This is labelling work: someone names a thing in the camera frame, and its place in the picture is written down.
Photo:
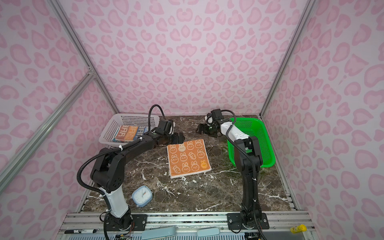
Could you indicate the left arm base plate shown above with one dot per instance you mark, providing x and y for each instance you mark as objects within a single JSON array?
[{"x": 136, "y": 222}]

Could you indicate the aluminium front rail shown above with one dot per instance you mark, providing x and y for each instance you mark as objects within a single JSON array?
[{"x": 188, "y": 223}]

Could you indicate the left light blue pedal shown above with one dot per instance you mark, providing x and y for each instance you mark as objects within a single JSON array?
[{"x": 159, "y": 233}]

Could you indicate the light blue pedal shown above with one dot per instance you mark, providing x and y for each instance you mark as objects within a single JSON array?
[
  {"x": 208, "y": 232},
  {"x": 159, "y": 233}
]

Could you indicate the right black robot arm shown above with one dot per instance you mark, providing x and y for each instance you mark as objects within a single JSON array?
[{"x": 248, "y": 160}]

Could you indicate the black marker pen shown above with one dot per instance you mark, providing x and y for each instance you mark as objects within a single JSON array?
[{"x": 86, "y": 231}]

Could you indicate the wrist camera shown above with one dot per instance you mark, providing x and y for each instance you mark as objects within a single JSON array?
[
  {"x": 165, "y": 127},
  {"x": 213, "y": 116}
]

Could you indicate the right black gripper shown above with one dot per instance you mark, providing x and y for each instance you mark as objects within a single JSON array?
[{"x": 206, "y": 126}]

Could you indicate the yellow glue stick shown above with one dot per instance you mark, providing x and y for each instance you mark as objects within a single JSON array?
[{"x": 298, "y": 229}]

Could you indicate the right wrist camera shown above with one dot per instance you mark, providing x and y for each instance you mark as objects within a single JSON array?
[{"x": 213, "y": 116}]

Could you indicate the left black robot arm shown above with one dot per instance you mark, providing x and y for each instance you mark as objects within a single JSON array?
[{"x": 108, "y": 172}]

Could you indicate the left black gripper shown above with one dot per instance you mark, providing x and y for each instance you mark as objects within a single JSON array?
[{"x": 181, "y": 138}]

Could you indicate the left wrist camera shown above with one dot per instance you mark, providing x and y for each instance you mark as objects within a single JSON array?
[{"x": 165, "y": 127}]

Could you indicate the small light blue clock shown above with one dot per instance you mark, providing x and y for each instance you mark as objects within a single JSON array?
[{"x": 142, "y": 196}]

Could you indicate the right light blue pedal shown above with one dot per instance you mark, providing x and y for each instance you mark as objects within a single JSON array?
[{"x": 208, "y": 232}]

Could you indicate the white perforated plastic basket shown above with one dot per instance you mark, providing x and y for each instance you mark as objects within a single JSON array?
[{"x": 119, "y": 120}]

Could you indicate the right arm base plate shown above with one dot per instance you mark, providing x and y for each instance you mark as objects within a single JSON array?
[{"x": 235, "y": 222}]

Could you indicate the striped rabbit text towel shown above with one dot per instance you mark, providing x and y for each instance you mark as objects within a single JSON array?
[{"x": 126, "y": 133}]

